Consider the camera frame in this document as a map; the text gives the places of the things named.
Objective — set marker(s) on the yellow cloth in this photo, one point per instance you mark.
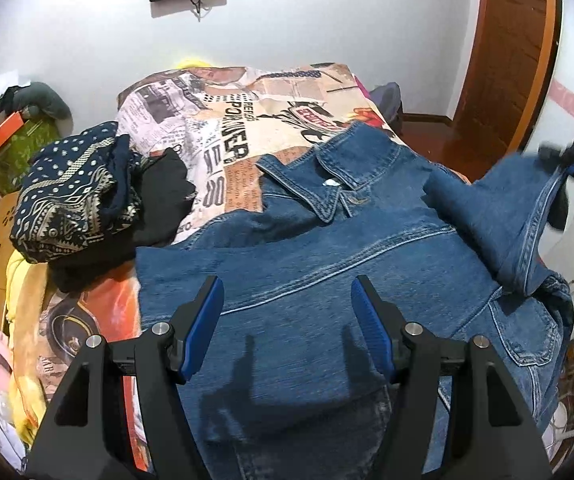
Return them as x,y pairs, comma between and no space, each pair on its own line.
24,340

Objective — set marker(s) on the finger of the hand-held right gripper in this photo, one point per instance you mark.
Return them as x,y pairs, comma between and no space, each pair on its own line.
559,157

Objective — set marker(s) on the printed newspaper-pattern blanket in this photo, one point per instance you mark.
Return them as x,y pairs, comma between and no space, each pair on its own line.
227,140

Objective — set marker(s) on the yellow pillow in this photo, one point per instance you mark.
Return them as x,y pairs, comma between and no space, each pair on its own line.
192,63

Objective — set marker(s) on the blue denim jacket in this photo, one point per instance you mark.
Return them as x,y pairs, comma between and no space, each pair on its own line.
317,270

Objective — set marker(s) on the grey cloth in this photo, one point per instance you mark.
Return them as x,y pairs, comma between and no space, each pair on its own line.
42,100

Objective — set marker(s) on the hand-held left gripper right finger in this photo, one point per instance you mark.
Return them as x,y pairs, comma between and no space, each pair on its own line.
372,320

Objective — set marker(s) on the black garment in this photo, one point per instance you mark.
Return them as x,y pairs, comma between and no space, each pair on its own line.
142,210

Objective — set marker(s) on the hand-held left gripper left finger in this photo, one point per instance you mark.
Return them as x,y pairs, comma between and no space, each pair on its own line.
201,317

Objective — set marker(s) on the green patterned bag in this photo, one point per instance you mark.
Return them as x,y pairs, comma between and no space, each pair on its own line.
19,152

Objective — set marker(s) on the orange box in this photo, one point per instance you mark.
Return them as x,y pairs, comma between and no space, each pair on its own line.
2,135

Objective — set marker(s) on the navy patterned cloth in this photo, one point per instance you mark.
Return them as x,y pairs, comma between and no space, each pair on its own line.
69,195

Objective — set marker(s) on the wooden door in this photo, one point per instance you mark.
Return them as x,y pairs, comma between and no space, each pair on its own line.
509,50

